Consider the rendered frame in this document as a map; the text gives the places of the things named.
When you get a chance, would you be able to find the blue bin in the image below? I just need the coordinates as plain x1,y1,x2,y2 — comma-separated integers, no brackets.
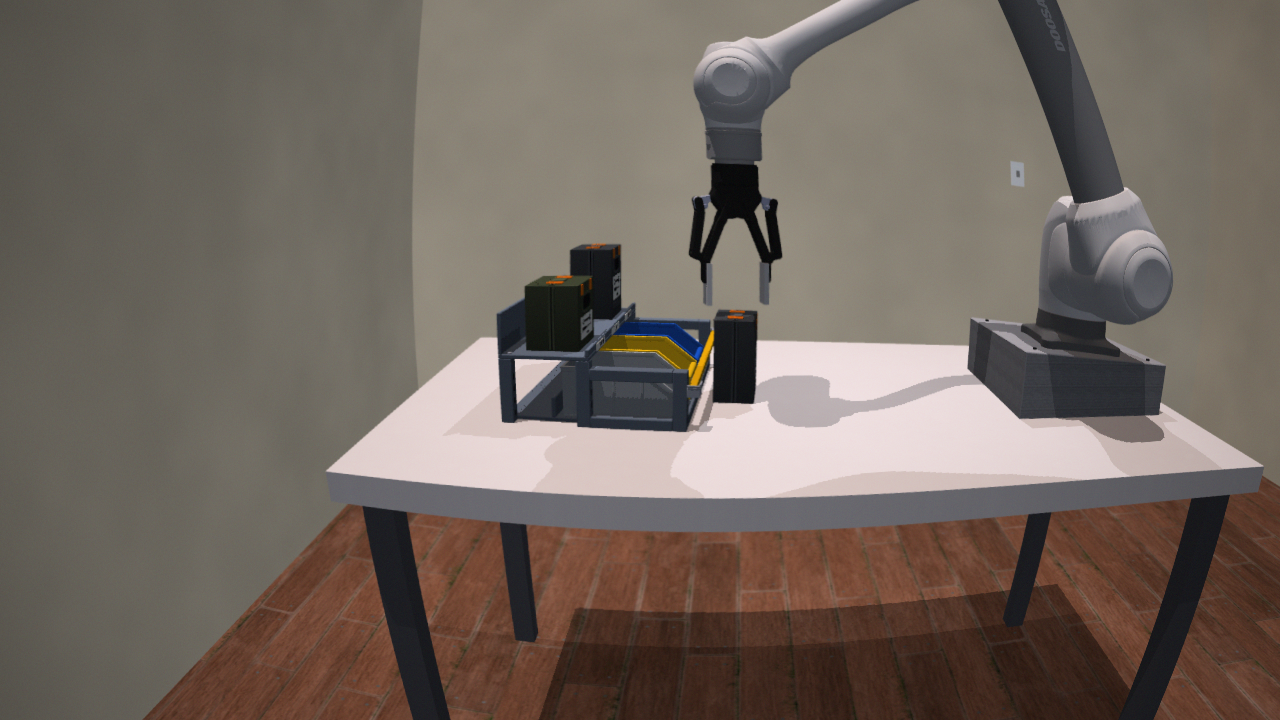
614,322,703,361

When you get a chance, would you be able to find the yellow thin bar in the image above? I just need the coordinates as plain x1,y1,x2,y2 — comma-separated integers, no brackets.
690,331,713,386

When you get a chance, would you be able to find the yellow open bin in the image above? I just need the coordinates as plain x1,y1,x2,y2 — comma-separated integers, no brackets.
599,334,698,386

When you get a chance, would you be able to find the grey metal shelf rack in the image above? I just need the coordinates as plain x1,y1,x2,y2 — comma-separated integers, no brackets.
497,297,713,432

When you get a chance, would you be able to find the grey open bin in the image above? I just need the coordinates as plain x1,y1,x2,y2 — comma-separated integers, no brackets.
561,351,676,416

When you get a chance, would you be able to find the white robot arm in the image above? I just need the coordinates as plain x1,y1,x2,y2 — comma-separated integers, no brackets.
692,0,1172,357

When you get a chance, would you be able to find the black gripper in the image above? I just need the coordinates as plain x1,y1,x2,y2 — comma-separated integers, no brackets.
689,163,782,306

